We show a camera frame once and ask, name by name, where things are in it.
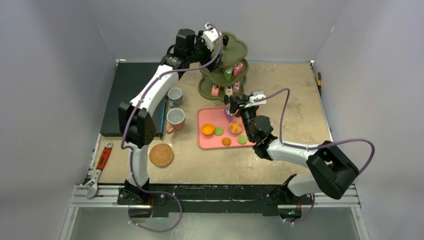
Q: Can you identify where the pink cream cake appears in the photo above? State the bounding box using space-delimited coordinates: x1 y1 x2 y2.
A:
232 81 241 94

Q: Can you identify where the green macaron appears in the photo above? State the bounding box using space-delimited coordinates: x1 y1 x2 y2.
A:
214 126 224 136
237 135 248 145

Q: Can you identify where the dark blue flat box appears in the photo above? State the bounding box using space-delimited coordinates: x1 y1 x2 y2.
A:
99 61 167 139

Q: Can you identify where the round bread bun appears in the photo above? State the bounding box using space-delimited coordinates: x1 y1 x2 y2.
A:
228 120 244 135

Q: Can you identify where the pink serving tray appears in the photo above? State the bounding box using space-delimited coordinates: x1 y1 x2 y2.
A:
197 107 254 150

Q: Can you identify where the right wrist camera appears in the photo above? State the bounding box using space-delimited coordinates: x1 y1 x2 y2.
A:
248 90 267 107

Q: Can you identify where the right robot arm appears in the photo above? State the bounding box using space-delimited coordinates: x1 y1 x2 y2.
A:
224 91 360 204

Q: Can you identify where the orange egg tart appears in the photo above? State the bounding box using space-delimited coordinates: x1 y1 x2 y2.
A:
200 123 216 136

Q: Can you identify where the grey mug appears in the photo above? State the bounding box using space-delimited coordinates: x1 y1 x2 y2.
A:
167 87 183 109

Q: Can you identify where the pink triangle cake slice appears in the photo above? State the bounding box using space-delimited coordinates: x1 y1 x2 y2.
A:
233 61 244 78

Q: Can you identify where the pink strawberry roll cake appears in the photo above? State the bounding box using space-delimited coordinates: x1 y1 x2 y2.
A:
210 85 220 97

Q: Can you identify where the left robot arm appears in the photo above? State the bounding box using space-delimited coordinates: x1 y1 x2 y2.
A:
118 23 223 205

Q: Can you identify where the black base frame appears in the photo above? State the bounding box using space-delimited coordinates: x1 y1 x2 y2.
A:
117 181 313 218

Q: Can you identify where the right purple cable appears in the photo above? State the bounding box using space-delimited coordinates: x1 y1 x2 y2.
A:
255 88 376 226

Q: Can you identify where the white roll cake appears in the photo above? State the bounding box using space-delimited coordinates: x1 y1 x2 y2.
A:
225 85 233 97

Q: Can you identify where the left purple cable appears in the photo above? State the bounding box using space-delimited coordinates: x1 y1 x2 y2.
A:
120 22 223 233

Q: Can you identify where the yellow black tool right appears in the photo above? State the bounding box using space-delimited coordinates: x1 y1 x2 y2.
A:
317 71 322 89

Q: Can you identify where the woven rattan coaster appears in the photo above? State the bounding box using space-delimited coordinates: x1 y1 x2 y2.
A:
148 143 175 168

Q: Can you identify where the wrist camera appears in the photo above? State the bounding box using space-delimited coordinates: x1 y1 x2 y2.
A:
248 90 267 107
201 22 221 52

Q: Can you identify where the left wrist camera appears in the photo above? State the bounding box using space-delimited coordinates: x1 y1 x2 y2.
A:
201 22 221 52

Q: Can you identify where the chocolate chip cookie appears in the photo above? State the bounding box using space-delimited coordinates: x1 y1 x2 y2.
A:
221 137 232 146

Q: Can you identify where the silver wrench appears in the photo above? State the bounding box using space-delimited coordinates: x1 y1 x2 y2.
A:
84 142 113 199

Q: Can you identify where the purple green cake slice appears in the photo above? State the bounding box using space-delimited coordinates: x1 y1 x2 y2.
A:
223 67 234 83

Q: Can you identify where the green three-tier stand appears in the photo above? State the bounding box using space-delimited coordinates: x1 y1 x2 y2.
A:
198 31 249 102

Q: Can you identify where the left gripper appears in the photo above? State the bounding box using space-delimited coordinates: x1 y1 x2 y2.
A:
187 31 223 72

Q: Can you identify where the purple cable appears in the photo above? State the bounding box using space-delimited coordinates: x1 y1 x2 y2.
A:
255 88 376 226
120 22 223 233

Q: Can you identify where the pink mug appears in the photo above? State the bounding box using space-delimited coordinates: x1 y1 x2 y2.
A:
165 108 186 134

